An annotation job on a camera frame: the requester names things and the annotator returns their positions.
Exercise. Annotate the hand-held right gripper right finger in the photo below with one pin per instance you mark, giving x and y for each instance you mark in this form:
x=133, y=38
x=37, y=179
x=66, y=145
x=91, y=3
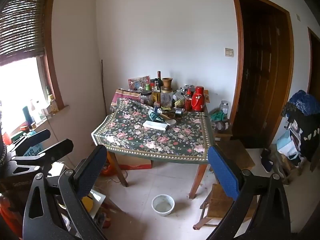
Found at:
x=222, y=172

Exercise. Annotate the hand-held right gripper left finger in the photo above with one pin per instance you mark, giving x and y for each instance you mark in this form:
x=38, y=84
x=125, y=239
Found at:
x=93, y=172

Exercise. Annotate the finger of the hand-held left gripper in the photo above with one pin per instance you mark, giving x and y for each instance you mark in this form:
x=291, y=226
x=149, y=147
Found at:
x=58, y=149
x=37, y=137

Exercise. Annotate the clear plastic container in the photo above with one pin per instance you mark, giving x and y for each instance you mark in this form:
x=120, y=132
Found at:
x=171, y=122

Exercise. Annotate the long printed paper box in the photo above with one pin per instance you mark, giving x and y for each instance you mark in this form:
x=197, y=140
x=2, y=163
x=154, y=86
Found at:
x=155, y=124

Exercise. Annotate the orange plastic bag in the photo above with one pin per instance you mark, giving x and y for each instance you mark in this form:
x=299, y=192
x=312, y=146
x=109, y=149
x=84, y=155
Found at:
x=109, y=168

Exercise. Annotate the dark green flask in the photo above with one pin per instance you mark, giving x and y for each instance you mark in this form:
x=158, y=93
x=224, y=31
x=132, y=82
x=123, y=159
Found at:
x=27, y=117

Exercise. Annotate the low wooden bench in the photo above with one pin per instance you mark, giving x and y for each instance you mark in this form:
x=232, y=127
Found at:
x=233, y=152

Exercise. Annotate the wooden table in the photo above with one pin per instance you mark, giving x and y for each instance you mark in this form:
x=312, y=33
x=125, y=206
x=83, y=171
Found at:
x=198, y=177

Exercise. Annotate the yellow plastic sheet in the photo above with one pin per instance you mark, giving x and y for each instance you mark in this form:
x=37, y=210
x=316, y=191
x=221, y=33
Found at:
x=87, y=203

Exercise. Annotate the small wooden stool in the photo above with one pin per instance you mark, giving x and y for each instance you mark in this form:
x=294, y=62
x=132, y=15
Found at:
x=216, y=205

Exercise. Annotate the yellow liquid glass bottle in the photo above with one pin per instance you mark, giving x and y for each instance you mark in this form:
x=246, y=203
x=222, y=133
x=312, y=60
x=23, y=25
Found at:
x=51, y=101

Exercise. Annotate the red cardboard box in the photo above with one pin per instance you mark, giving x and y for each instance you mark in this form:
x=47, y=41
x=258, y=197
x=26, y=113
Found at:
x=135, y=163

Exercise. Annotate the dark shoe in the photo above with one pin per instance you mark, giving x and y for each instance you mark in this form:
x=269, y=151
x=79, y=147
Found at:
x=266, y=160

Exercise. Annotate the tape roll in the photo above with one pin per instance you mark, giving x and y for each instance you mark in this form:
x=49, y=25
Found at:
x=222, y=126

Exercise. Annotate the green plastic bag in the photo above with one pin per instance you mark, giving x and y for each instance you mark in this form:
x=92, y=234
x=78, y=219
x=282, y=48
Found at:
x=217, y=116

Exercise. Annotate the floral tablecloth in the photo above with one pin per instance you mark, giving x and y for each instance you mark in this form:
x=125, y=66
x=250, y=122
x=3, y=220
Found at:
x=140, y=135

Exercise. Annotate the white lidded glass jar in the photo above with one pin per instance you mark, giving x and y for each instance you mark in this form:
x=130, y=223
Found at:
x=224, y=108

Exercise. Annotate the white plastic bucket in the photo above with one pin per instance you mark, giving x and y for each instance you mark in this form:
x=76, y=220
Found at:
x=163, y=205

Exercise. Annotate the light blue paper bag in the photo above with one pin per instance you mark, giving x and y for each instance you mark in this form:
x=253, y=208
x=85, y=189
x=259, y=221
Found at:
x=287, y=143

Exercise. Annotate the red thermos jug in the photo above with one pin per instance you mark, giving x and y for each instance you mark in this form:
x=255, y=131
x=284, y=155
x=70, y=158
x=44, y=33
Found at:
x=198, y=100

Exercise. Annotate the red sauce bottle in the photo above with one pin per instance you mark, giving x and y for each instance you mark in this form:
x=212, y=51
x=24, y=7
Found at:
x=188, y=102

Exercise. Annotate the pink patterned box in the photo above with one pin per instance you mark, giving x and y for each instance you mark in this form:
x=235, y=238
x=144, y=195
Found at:
x=125, y=98

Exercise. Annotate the green crumpled wrapper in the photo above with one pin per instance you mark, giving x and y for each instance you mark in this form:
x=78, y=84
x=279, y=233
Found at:
x=153, y=116

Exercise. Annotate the dark lidded jar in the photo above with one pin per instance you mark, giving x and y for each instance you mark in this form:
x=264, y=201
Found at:
x=146, y=98

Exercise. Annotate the dark hanging clothes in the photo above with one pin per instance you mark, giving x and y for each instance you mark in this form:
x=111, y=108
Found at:
x=308, y=140

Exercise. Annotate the tall glass jar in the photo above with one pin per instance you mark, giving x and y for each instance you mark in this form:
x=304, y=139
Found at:
x=166, y=97

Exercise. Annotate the yellow label liquor bottle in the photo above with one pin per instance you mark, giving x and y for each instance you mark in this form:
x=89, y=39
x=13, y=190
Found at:
x=156, y=95

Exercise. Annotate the printed snack bag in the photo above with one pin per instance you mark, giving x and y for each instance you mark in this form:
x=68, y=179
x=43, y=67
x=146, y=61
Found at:
x=138, y=82

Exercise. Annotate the clay vase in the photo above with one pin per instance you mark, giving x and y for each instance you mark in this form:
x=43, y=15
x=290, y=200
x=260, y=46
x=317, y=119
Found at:
x=167, y=82

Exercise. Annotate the dark wine bottle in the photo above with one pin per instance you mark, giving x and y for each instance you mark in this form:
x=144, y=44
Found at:
x=159, y=78

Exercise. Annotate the woven window blind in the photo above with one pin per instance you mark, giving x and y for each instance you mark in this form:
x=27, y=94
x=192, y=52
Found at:
x=22, y=22

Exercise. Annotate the narrow dark wooden door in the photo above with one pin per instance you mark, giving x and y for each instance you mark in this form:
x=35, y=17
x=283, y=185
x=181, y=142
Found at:
x=315, y=62

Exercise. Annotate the wooden window frame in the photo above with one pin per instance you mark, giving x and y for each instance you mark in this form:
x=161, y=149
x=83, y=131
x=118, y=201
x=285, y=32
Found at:
x=53, y=75

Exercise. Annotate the wall light switch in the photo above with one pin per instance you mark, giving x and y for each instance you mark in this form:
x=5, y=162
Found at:
x=229, y=52

